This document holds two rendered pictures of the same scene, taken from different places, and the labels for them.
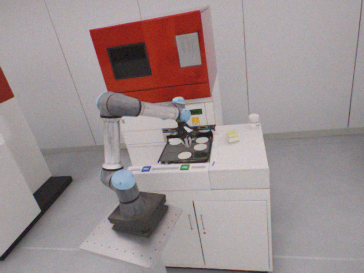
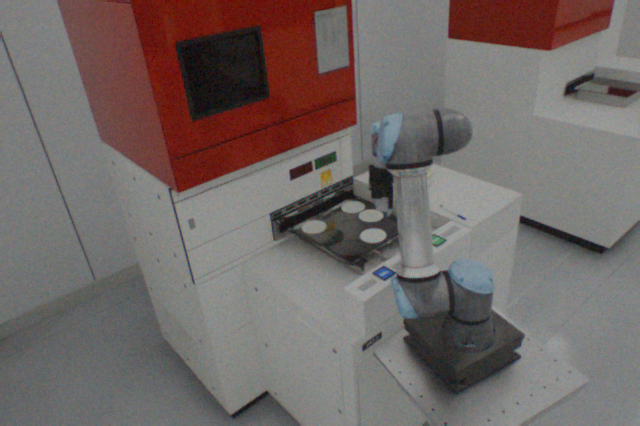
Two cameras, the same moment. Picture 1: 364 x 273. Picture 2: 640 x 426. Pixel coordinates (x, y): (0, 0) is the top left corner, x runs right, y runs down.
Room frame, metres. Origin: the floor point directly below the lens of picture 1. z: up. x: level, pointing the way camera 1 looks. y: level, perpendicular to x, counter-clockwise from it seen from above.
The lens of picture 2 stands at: (0.91, 1.38, 1.93)
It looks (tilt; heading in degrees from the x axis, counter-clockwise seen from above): 30 degrees down; 306
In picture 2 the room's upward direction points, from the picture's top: 5 degrees counter-clockwise
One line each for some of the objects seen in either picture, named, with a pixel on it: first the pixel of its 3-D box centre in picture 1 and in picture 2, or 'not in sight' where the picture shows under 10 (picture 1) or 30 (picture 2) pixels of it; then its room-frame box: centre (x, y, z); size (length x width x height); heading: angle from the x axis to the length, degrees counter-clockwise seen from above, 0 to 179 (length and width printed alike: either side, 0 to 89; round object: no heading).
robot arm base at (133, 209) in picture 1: (131, 202); (468, 320); (1.20, 0.33, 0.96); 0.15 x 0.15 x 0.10
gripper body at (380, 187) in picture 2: (182, 127); (381, 180); (1.67, -0.03, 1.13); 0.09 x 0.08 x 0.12; 36
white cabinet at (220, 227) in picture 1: (203, 206); (386, 321); (1.68, -0.08, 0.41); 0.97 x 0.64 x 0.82; 75
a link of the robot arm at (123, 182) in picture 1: (124, 184); (468, 288); (1.21, 0.34, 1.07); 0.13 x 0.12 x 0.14; 37
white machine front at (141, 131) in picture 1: (165, 123); (276, 198); (2.07, 0.09, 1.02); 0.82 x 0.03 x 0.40; 75
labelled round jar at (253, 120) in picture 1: (253, 121); not in sight; (1.80, -0.56, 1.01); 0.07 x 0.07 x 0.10
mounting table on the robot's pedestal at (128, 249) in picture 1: (137, 232); (469, 376); (1.18, 0.34, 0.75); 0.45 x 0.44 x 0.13; 152
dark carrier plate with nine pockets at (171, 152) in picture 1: (186, 148); (352, 226); (1.80, -0.03, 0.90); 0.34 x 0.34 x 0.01; 75
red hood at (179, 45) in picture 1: (162, 54); (213, 60); (2.37, 0.01, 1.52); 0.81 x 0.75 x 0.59; 75
